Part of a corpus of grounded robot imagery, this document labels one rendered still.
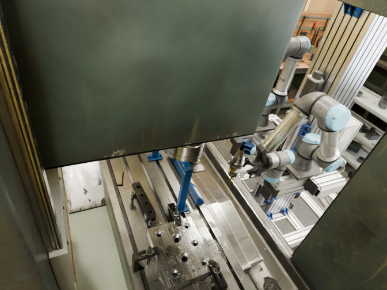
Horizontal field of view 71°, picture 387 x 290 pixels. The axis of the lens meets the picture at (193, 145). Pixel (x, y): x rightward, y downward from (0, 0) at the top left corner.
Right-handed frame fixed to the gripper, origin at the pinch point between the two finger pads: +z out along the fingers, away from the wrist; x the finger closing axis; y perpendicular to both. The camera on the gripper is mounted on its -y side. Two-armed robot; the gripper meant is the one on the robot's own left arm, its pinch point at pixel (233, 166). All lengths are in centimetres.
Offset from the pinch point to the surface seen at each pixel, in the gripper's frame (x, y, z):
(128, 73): -12, -52, 51
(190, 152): -7.5, -20.6, 28.5
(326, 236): -36, 22, -37
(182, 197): 12.5, 31.8, 14.7
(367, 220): -43, -1, -37
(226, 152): 135, 133, -113
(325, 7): 259, -18, -326
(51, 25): -12, -62, 65
